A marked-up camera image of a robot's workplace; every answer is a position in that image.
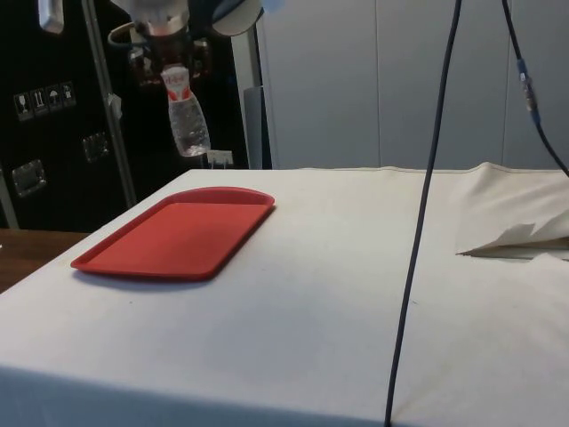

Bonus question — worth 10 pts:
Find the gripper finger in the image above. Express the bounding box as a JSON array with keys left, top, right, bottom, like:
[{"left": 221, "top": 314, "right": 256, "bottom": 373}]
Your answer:
[
  {"left": 185, "top": 38, "right": 213, "bottom": 84},
  {"left": 128, "top": 44, "right": 166, "bottom": 88}
]

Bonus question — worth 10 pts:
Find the pale grey locker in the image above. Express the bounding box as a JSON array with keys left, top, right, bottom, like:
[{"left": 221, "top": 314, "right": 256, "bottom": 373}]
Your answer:
[
  {"left": 509, "top": 0, "right": 569, "bottom": 166},
  {"left": 376, "top": 0, "right": 510, "bottom": 171},
  {"left": 261, "top": 0, "right": 378, "bottom": 171}
]

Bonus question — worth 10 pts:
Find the black cabinet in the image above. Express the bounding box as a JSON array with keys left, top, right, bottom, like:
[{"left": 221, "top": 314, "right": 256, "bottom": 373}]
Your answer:
[{"left": 0, "top": 0, "right": 250, "bottom": 232}]

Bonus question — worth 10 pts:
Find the red tray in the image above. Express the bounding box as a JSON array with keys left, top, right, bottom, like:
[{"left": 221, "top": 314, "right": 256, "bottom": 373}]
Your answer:
[{"left": 69, "top": 186, "right": 276, "bottom": 284}]

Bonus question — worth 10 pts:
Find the clear plastic bottle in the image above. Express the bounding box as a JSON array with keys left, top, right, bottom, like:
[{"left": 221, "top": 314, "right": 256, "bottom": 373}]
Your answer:
[{"left": 160, "top": 66, "right": 212, "bottom": 157}]

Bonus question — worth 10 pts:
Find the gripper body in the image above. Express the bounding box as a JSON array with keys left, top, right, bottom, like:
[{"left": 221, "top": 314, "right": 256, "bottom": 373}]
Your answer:
[{"left": 146, "top": 33, "right": 193, "bottom": 68}]

